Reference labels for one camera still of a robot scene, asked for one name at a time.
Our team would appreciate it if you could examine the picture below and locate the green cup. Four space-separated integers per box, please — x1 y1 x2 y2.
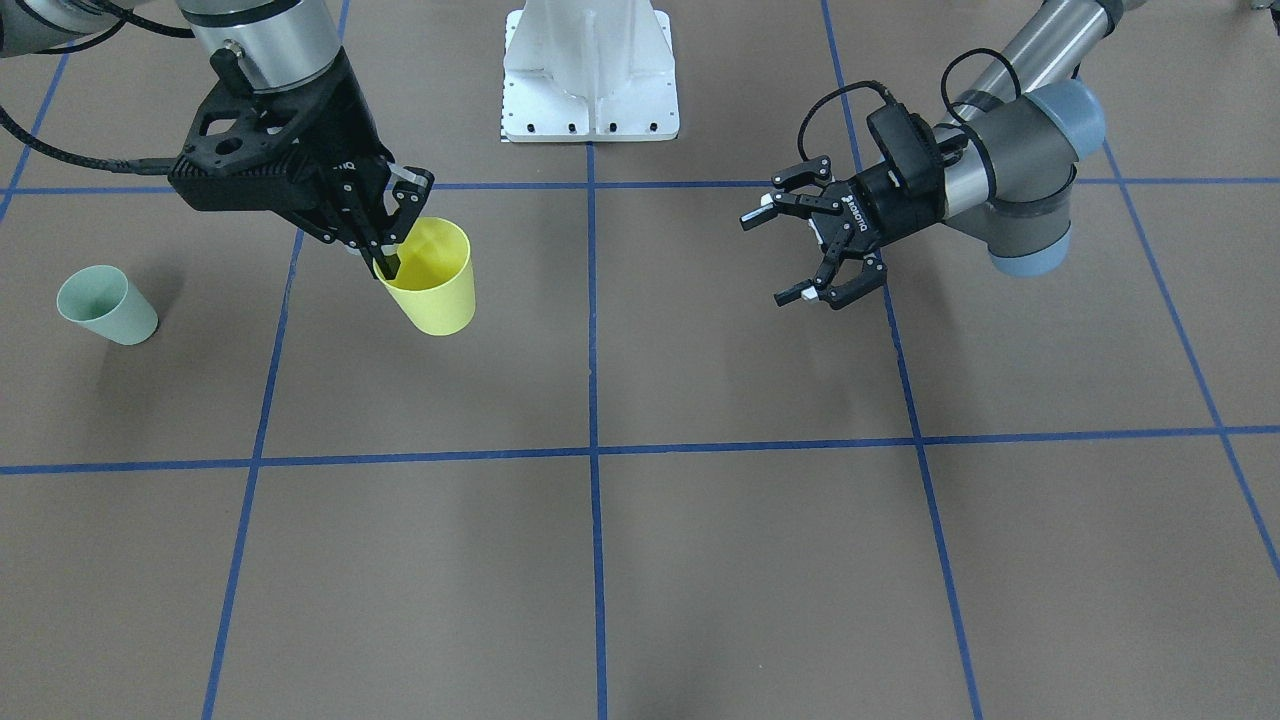
56 264 160 346

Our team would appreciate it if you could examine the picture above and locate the yellow cup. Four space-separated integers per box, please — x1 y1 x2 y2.
375 217 476 337

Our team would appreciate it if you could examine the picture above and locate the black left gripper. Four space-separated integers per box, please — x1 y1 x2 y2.
740 155 946 310

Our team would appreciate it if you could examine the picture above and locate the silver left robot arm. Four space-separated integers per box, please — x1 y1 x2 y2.
740 1 1137 310

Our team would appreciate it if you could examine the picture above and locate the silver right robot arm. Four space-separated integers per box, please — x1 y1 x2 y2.
3 1 680 279

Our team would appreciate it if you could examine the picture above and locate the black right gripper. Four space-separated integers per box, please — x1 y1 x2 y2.
166 50 435 281

